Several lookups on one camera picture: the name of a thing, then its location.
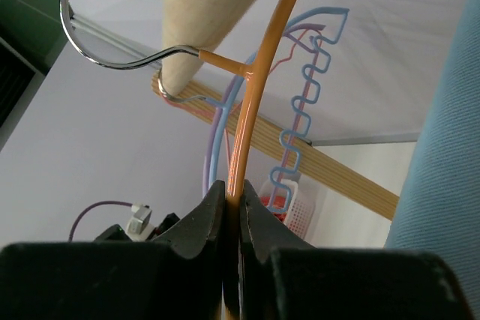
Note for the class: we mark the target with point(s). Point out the blue hanger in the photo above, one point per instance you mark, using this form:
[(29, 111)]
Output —
[(310, 41)]

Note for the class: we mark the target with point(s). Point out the wooden clothes rack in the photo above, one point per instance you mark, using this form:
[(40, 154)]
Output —
[(204, 24)]

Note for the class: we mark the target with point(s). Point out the light blue trousers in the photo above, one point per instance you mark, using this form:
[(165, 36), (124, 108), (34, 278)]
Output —
[(438, 209)]

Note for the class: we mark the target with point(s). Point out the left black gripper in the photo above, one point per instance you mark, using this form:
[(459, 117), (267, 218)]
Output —
[(117, 233)]

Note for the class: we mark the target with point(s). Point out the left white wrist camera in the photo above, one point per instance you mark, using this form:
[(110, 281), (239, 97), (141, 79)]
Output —
[(139, 227)]

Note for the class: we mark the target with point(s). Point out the red white garment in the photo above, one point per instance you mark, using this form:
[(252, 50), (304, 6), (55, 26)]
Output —
[(276, 206)]

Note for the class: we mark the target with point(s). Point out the white plastic basket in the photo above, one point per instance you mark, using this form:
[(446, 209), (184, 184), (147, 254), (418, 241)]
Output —
[(301, 206)]

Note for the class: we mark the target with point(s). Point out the pink hanger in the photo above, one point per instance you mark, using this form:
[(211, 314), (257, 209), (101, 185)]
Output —
[(275, 114)]

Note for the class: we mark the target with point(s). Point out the grey corner wall profile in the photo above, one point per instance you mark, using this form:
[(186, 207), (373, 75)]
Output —
[(107, 44)]

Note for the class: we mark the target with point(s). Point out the orange hanger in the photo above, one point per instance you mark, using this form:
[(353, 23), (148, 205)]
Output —
[(256, 74)]

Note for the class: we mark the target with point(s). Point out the purple hanger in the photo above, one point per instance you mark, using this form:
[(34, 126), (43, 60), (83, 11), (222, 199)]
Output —
[(221, 115)]

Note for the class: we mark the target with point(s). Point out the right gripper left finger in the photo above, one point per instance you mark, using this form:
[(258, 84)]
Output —
[(174, 276)]

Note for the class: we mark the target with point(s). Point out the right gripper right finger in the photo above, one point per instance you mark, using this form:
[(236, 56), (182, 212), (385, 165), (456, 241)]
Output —
[(284, 277)]

